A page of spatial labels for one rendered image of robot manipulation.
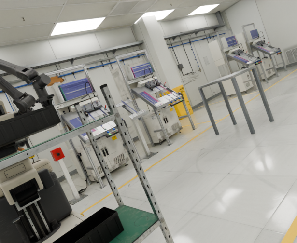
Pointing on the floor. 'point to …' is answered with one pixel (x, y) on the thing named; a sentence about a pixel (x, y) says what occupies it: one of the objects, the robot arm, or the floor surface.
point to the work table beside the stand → (237, 98)
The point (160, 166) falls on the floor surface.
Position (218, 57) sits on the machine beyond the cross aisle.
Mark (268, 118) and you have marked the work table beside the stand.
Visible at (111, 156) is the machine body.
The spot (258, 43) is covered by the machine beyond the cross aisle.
